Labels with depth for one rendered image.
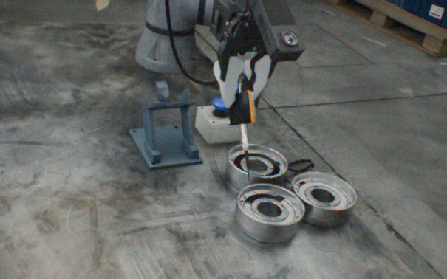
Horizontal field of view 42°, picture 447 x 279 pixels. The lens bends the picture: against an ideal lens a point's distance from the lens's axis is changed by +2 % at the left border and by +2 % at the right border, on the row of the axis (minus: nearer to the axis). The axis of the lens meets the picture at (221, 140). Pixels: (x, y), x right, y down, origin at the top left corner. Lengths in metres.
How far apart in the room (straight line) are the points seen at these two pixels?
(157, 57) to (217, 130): 0.34
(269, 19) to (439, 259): 1.72
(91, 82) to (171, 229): 0.50
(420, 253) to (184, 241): 1.60
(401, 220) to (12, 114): 1.75
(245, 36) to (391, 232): 1.68
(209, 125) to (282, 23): 0.35
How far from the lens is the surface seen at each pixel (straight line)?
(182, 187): 0.96
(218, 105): 1.08
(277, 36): 0.76
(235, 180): 0.97
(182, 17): 1.32
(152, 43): 1.35
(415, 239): 2.42
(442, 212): 2.65
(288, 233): 0.87
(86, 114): 1.15
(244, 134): 0.87
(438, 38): 4.41
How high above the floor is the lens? 1.36
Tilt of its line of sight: 30 degrees down
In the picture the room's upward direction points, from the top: 10 degrees clockwise
